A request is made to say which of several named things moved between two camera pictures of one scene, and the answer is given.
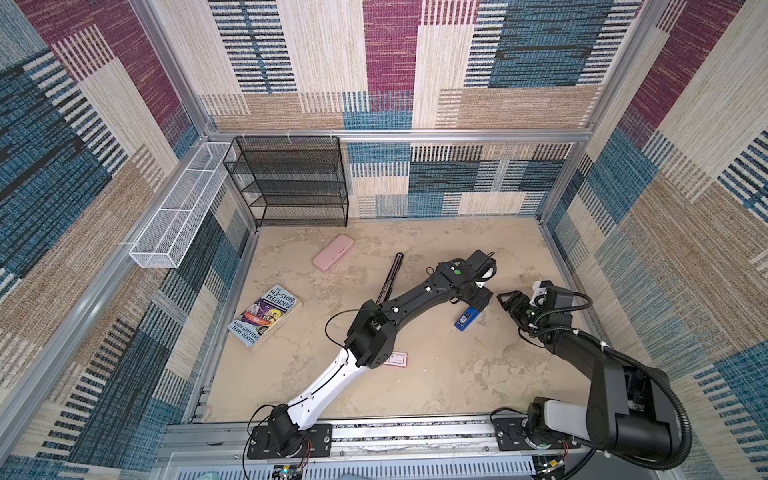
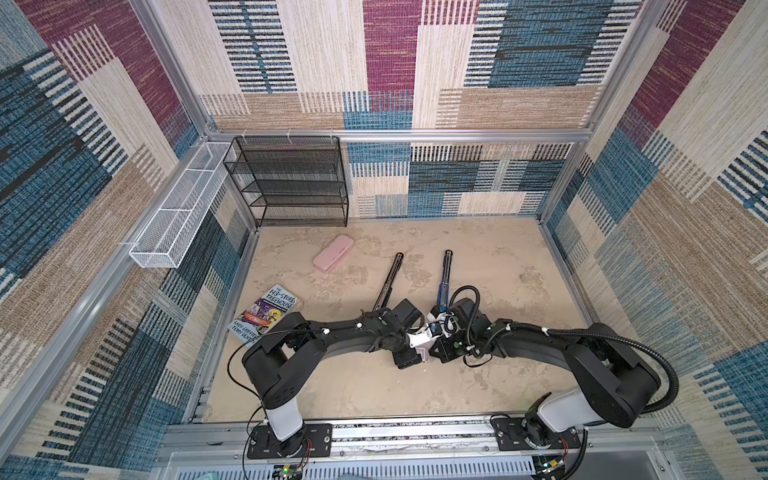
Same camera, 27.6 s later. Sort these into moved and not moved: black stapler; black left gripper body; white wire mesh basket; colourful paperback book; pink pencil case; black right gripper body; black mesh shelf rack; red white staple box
Moved: black left gripper body; black right gripper body; red white staple box
Not moved: pink pencil case; white wire mesh basket; black stapler; black mesh shelf rack; colourful paperback book
